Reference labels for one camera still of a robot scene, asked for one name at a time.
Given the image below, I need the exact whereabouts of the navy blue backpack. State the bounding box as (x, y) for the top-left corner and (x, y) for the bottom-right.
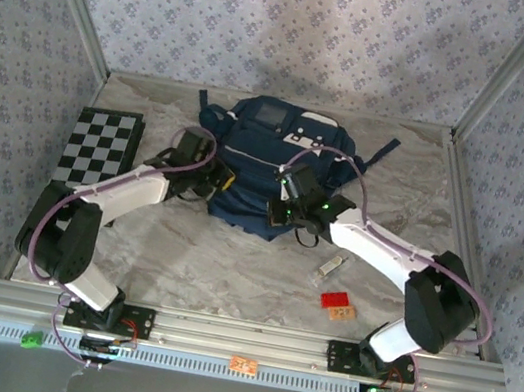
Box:
(173, 83), (405, 263)

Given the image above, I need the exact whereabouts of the small clear tube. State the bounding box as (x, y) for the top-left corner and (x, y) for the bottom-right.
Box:
(305, 249), (352, 293)

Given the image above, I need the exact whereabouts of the red plastic block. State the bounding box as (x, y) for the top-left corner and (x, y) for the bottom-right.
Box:
(318, 289), (352, 313)

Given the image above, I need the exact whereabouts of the black and grey chessboard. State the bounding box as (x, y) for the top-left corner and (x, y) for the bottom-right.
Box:
(36, 99), (145, 233)

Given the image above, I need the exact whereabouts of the orange block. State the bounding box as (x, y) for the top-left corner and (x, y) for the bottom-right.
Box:
(327, 302), (358, 325)

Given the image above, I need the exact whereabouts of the orange tag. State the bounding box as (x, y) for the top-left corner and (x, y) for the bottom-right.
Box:
(228, 355), (258, 376)

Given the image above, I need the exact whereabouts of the green plastic clip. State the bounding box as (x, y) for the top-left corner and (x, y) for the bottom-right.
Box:
(20, 329), (45, 351)

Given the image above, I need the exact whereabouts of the aluminium mounting rail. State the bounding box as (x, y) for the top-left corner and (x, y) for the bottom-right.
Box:
(0, 275), (516, 392)

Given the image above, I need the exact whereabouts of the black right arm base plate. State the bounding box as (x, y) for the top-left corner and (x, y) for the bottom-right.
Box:
(322, 338), (421, 387)

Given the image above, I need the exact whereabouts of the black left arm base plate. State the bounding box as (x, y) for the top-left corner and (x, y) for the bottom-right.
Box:
(60, 292), (159, 343)

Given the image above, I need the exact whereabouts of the grey slotted cable duct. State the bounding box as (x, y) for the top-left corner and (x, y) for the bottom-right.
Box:
(0, 317), (395, 392)

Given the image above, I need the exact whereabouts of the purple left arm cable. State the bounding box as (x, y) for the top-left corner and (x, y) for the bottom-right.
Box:
(11, 101), (224, 386)

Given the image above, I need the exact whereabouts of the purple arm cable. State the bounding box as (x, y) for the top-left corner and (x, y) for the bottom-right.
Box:
(11, 101), (224, 386)
(240, 139), (521, 392)

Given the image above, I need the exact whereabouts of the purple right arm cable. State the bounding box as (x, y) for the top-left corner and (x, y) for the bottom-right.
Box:
(240, 139), (521, 392)

